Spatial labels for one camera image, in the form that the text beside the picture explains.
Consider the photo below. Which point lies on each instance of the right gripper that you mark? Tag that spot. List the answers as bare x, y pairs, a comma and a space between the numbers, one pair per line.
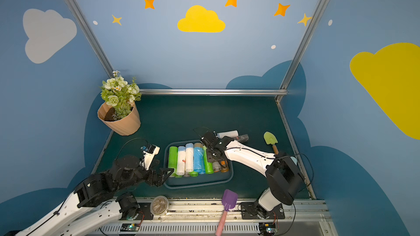
213, 147

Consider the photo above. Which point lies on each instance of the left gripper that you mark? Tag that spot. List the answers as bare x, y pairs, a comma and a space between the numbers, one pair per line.
154, 175

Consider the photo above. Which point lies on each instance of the white trash bag roll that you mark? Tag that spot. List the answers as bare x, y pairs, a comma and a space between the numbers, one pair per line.
189, 157
181, 159

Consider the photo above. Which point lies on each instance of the blue trash bag roll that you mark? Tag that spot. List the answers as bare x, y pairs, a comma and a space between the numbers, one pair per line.
198, 159

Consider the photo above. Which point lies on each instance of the dark teal storage box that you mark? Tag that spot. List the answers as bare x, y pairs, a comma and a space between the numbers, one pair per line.
201, 179

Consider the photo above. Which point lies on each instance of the orange trash bag roll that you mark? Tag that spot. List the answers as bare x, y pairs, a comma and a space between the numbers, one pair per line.
224, 166

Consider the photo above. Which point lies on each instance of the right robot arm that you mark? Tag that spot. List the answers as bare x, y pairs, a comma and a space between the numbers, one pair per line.
283, 175

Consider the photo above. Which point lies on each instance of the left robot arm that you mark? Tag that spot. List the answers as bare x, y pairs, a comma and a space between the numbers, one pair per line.
91, 204

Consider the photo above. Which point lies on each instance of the clear plastic lidded cup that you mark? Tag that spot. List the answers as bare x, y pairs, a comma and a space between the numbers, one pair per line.
159, 206

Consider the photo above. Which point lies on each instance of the green toy trowel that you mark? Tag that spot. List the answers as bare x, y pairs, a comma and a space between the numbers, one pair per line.
270, 139

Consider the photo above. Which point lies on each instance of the purple toy shovel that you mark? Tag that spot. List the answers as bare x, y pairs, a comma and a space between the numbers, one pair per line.
229, 201

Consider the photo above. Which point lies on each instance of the left controller board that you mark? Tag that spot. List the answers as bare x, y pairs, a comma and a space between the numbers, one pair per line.
130, 228

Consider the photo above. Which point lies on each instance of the controller board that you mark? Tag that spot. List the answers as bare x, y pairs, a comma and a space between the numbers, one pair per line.
130, 228
267, 229

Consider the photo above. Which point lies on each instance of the flower pot with plant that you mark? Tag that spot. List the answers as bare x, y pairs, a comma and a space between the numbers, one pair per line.
119, 110

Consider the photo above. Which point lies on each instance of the right controller board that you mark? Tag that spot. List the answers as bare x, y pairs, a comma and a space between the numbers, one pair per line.
267, 229

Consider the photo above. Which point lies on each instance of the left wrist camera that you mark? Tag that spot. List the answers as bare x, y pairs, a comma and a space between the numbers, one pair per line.
149, 152

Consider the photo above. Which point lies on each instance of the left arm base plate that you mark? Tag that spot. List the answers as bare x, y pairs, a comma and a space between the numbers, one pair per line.
143, 212

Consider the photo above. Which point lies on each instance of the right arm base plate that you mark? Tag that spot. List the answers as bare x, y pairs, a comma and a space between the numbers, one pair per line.
252, 211

